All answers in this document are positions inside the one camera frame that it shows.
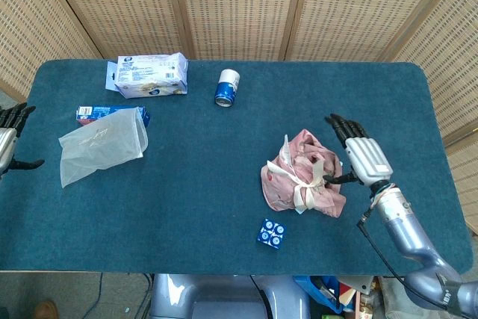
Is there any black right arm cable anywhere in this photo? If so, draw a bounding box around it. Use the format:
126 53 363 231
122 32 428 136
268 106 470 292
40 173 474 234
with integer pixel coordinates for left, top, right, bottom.
356 206 449 311

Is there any grey robot torso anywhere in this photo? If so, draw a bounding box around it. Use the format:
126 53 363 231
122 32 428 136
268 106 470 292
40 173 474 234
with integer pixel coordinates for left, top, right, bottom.
148 273 311 319

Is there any teal table mat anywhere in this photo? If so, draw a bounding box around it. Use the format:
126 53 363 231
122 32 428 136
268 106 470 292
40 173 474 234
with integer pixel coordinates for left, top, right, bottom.
0 58 474 276

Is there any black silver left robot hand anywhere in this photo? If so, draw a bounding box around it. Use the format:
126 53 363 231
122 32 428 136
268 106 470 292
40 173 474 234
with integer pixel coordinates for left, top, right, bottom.
0 102 46 182

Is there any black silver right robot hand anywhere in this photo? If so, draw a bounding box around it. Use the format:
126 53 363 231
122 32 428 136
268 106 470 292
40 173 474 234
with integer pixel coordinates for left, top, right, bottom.
324 113 395 188

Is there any translucent plastic zip bag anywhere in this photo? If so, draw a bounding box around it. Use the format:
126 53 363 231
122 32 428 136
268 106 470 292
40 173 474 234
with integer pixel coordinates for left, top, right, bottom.
58 106 149 189

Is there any blue storage bin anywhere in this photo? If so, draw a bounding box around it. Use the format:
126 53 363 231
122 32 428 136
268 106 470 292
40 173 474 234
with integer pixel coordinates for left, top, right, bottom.
293 276 343 316

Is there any pink clothes bundle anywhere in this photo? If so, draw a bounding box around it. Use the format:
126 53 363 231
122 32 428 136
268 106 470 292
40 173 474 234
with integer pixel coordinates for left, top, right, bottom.
260 128 347 219

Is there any blue white can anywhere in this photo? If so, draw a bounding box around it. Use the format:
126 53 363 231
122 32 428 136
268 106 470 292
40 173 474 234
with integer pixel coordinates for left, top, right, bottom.
214 68 241 107

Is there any white blue tissue pack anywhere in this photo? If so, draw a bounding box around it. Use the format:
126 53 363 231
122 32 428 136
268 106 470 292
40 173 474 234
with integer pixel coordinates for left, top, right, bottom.
105 52 190 99

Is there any blue toothpaste box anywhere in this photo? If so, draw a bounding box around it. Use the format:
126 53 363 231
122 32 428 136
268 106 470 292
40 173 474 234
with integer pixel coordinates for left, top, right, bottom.
75 105 152 128

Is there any blue toy building block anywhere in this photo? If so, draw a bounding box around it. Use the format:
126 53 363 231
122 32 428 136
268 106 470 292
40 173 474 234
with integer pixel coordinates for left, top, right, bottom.
255 217 288 250

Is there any brown shoe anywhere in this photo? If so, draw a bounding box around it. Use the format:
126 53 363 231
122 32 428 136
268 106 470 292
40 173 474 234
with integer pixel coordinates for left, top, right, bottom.
34 298 60 319

